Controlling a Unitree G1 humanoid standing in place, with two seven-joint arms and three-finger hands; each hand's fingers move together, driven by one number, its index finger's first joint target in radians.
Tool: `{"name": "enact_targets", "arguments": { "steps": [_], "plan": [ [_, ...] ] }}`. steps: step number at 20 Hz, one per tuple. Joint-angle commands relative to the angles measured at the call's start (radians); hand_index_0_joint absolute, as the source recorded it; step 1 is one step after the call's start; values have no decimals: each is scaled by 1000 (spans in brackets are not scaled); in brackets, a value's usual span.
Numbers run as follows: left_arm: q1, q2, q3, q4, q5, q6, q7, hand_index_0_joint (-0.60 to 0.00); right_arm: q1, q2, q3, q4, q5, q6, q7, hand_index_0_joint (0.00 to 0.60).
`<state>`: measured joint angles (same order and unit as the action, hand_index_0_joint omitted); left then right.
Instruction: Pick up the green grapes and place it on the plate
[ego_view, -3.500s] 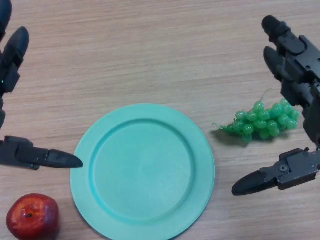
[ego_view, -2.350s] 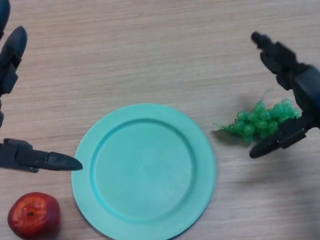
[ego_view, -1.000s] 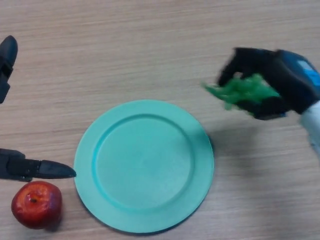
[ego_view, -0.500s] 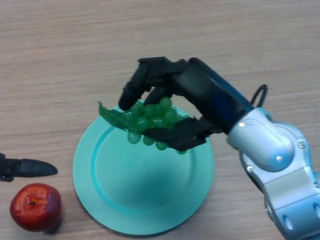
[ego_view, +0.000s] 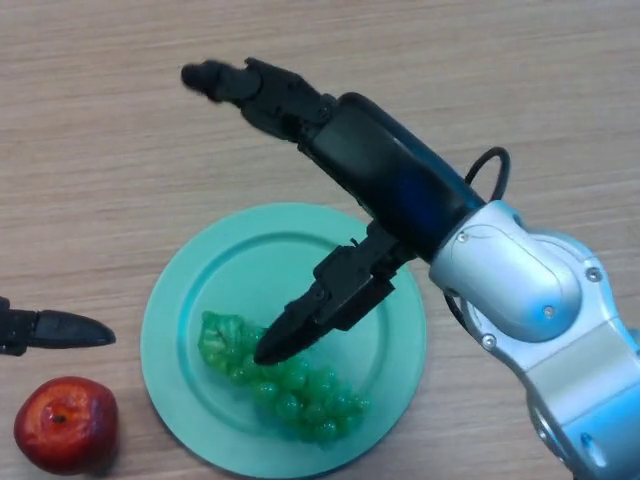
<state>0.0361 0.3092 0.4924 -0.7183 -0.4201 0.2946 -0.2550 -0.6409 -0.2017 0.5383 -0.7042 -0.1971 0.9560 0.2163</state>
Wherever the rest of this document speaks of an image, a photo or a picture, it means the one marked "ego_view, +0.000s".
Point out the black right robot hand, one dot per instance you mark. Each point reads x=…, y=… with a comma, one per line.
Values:
x=390, y=170

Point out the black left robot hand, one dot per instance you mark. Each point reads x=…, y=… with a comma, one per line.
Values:
x=55, y=330

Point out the green grape bunch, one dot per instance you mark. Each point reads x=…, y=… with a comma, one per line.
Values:
x=310, y=400

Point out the teal round plate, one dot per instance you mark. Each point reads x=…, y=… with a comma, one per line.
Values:
x=225, y=280

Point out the red apple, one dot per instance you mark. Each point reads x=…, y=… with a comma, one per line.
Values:
x=65, y=425

